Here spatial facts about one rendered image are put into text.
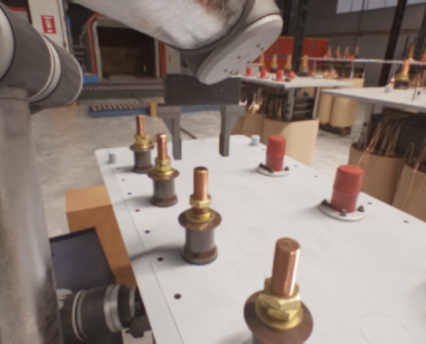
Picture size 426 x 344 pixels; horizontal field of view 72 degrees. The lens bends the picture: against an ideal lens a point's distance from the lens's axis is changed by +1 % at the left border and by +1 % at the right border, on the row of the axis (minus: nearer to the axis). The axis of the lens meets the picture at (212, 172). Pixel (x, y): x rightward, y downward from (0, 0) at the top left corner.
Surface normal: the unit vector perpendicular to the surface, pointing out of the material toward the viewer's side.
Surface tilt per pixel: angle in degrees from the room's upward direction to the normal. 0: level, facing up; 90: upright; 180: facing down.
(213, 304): 0
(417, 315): 0
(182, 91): 90
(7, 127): 79
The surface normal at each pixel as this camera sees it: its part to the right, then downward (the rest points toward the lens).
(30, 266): 0.84, 0.05
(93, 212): 0.43, 0.36
